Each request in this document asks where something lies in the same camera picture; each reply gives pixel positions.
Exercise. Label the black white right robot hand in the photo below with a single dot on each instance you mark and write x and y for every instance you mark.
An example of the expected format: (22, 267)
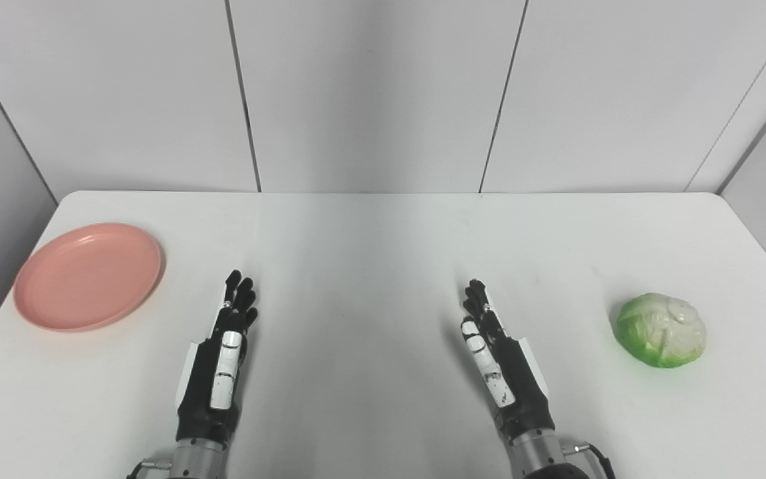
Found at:
(519, 386)

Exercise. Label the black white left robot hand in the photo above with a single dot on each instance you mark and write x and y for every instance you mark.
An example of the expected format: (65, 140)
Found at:
(207, 392)

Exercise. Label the green white cabbage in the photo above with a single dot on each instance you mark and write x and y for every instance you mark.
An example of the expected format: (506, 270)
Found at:
(661, 330)

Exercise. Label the pink round plate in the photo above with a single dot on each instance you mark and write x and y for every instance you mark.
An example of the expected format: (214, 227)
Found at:
(87, 276)

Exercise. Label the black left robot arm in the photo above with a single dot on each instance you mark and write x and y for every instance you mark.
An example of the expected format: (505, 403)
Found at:
(197, 460)

